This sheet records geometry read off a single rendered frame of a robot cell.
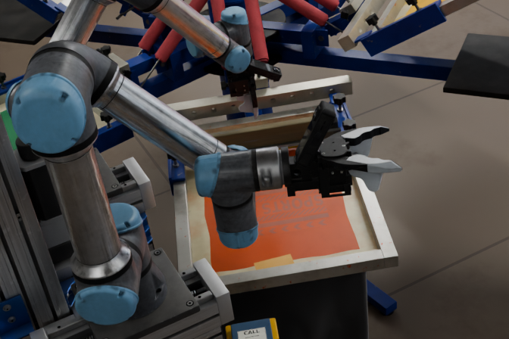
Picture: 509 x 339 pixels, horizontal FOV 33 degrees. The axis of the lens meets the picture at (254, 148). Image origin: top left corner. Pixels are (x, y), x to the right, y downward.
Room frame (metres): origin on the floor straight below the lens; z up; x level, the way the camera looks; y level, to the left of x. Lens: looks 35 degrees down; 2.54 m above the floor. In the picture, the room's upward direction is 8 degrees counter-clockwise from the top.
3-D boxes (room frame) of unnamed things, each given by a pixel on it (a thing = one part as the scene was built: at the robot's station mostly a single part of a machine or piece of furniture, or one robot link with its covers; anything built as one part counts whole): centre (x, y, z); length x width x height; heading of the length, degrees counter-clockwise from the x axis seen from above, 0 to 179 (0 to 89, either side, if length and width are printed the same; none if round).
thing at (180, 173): (2.25, 0.25, 0.97); 0.30 x 0.05 x 0.07; 2
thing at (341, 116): (2.27, -0.30, 0.97); 0.30 x 0.05 x 0.07; 2
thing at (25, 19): (3.39, 0.59, 0.91); 1.34 x 0.41 x 0.08; 62
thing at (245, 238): (1.22, 0.05, 1.56); 0.11 x 0.08 x 0.11; 176
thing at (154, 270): (1.35, 0.31, 1.31); 0.15 x 0.15 x 0.10
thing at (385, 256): (2.02, -0.03, 0.97); 0.79 x 0.58 x 0.04; 2
